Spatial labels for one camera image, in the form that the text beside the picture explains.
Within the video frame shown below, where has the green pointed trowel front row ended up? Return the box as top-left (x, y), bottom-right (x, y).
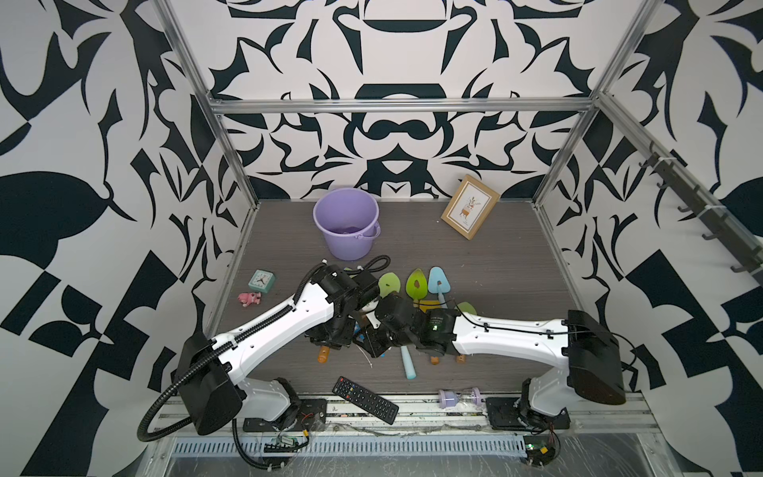
top-left (317, 346), bottom-right (331, 364)

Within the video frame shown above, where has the small teal alarm clock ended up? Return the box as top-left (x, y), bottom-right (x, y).
top-left (248, 270), bottom-right (276, 293)

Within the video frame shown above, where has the light blue scoop trowel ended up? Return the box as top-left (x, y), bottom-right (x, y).
top-left (401, 346), bottom-right (417, 380)

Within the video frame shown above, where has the wooden picture frame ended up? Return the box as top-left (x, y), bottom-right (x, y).
top-left (441, 175), bottom-right (501, 240)

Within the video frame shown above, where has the light green small trowel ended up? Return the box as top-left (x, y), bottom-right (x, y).
top-left (455, 301), bottom-right (478, 365)

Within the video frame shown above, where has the wall hook rail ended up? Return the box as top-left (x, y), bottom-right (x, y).
top-left (637, 139), bottom-right (763, 275)

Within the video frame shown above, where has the light green square trowel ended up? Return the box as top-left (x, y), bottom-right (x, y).
top-left (379, 272), bottom-right (401, 298)

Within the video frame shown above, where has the yellow scoop trowel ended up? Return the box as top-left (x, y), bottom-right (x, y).
top-left (417, 299), bottom-right (442, 366)

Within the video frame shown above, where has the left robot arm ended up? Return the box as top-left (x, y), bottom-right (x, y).
top-left (137, 254), bottom-right (391, 442)

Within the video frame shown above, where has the light blue pointed trowel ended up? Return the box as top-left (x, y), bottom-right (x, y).
top-left (427, 266), bottom-right (451, 308)

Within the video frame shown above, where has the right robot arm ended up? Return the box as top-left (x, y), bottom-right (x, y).
top-left (358, 293), bottom-right (626, 429)

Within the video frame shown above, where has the green trowel yellow handle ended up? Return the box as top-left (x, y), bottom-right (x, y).
top-left (405, 268), bottom-right (428, 302)

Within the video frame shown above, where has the purple sand timer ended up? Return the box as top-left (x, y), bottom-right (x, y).
top-left (438, 388), bottom-right (485, 409)

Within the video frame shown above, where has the purple plastic bucket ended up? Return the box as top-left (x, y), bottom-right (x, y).
top-left (312, 188), bottom-right (382, 262)

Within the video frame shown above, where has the pink toy figure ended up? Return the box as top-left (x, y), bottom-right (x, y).
top-left (238, 292), bottom-right (261, 307)

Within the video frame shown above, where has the black remote control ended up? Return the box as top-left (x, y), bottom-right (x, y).
top-left (332, 377), bottom-right (399, 425)

